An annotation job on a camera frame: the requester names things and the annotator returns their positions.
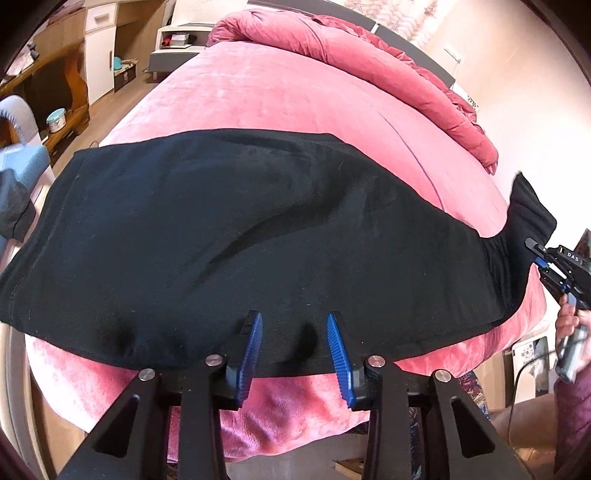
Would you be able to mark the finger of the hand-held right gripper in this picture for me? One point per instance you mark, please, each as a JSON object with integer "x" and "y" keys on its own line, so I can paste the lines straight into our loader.
{"x": 544, "y": 266}
{"x": 535, "y": 247}

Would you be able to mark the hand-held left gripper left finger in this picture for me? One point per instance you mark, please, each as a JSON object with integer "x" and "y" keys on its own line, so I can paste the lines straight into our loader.
{"x": 249, "y": 355}

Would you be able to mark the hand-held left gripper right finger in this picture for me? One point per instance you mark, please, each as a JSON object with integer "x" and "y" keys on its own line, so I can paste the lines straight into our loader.
{"x": 339, "y": 355}

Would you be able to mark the black pants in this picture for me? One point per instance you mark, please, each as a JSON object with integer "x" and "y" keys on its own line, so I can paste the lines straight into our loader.
{"x": 207, "y": 230}

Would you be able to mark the person's right forearm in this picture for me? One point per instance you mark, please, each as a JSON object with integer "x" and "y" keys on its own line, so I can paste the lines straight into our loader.
{"x": 575, "y": 424}

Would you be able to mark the person's right hand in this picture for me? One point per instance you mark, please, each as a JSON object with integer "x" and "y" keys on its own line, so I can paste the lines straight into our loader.
{"x": 564, "y": 323}

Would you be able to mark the white floral nightstand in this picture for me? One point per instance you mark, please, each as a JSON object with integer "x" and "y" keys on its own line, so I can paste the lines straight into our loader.
{"x": 526, "y": 355}

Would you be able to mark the floral patterned cloth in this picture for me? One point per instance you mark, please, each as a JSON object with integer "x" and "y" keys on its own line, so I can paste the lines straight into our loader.
{"x": 475, "y": 392}

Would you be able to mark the white floral bedside panel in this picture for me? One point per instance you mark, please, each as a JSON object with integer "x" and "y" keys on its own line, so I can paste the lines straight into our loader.
{"x": 468, "y": 101}

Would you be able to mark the red duvet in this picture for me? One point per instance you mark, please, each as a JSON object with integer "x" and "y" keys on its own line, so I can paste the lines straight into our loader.
{"x": 369, "y": 60}

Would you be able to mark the patterned curtain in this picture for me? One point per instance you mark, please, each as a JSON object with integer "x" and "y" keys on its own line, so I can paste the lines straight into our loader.
{"x": 415, "y": 18}

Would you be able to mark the pink fleece bed blanket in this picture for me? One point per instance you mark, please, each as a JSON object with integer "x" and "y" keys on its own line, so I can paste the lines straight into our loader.
{"x": 286, "y": 92}

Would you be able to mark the dark cloth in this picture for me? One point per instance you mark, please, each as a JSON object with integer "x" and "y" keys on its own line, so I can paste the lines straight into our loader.
{"x": 16, "y": 207}

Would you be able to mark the light blue chair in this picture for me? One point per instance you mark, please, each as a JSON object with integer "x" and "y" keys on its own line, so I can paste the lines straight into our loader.
{"x": 23, "y": 157}

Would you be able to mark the teal pot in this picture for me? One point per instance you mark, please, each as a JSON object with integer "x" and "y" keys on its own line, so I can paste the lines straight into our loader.
{"x": 56, "y": 121}

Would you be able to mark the grey white nightstand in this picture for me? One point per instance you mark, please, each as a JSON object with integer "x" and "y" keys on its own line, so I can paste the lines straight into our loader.
{"x": 175, "y": 55}

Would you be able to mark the teal bowl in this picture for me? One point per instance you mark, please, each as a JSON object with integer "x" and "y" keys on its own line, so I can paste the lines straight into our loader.
{"x": 117, "y": 62}

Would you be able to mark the wooden desk unit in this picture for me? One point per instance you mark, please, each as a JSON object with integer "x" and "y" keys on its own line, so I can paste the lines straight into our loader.
{"x": 60, "y": 78}

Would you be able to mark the white cabinet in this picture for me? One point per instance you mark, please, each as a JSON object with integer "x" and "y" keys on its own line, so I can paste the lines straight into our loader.
{"x": 99, "y": 50}

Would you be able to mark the white wall socket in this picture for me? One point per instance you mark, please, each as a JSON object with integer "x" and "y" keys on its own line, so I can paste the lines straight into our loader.
{"x": 455, "y": 54}

